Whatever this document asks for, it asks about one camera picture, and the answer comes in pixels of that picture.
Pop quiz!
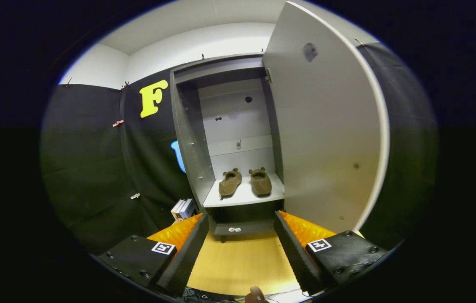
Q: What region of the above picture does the white cover book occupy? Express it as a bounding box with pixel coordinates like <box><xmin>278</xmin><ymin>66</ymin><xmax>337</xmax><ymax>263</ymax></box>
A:
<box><xmin>171</xmin><ymin>199</ymin><xmax>186</xmax><ymax>222</ymax></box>

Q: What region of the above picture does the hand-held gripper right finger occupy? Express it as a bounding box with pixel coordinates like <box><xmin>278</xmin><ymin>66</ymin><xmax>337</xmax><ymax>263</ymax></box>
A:
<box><xmin>274</xmin><ymin>210</ymin><xmax>388</xmax><ymax>295</ymax></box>

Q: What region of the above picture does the black backdrop cloth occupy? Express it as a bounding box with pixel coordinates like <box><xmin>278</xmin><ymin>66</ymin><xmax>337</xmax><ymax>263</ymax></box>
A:
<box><xmin>40</xmin><ymin>40</ymin><xmax>439</xmax><ymax>255</ymax></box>

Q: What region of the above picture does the grey shoe cabinet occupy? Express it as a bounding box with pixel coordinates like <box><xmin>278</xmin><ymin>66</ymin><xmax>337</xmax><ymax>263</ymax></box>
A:
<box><xmin>170</xmin><ymin>53</ymin><xmax>286</xmax><ymax>244</ymax></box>

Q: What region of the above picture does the beige shoe cabinet door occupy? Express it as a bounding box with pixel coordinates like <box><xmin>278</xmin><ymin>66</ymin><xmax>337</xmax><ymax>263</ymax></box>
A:
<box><xmin>262</xmin><ymin>1</ymin><xmax>390</xmax><ymax>234</ymax></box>

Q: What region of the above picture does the brown fuzzy shoe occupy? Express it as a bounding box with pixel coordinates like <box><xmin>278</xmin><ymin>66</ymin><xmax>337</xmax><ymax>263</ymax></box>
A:
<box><xmin>249</xmin><ymin>167</ymin><xmax>272</xmax><ymax>197</ymax></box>
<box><xmin>219</xmin><ymin>168</ymin><xmax>243</xmax><ymax>198</ymax></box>

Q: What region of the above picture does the blue cover book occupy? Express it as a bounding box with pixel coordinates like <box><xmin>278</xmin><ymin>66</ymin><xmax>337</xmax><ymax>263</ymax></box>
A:
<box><xmin>181</xmin><ymin>199</ymin><xmax>198</xmax><ymax>220</ymax></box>

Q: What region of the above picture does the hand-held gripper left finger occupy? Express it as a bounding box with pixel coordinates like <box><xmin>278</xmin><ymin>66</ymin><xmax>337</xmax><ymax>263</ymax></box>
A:
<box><xmin>97</xmin><ymin>213</ymin><xmax>209</xmax><ymax>297</ymax></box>

